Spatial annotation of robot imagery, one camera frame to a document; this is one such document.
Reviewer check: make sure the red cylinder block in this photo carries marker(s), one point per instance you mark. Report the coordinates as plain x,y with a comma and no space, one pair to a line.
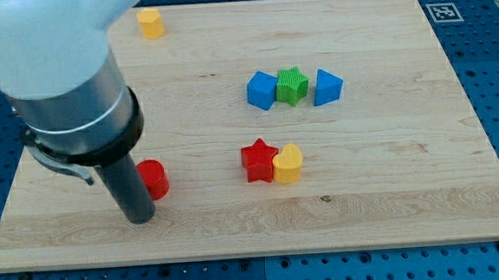
154,176

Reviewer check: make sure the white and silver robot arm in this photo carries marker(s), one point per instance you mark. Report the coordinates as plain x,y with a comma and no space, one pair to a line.
58,71

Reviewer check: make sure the red star block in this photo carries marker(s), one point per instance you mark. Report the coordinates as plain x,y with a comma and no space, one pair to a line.
257,161

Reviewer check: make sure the light wooden board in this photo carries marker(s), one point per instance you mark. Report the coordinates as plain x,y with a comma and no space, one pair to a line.
399,160

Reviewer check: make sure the yellow heart block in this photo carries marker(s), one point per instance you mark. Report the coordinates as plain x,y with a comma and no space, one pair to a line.
287,164

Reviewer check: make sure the blue cube block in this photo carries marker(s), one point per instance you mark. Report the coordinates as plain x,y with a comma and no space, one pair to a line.
261,90

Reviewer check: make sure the green star block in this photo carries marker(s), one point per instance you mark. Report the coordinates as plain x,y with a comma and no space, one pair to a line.
292,86

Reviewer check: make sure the blue triangle block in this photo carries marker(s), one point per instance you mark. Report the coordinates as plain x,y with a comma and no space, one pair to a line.
328,87

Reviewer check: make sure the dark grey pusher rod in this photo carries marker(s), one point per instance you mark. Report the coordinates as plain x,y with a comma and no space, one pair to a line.
124,183

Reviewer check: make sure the yellow hexagon block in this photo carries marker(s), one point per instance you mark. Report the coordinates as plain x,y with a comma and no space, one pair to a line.
151,24

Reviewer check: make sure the white fiducial marker tag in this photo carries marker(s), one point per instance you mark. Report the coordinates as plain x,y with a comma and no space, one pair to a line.
444,13

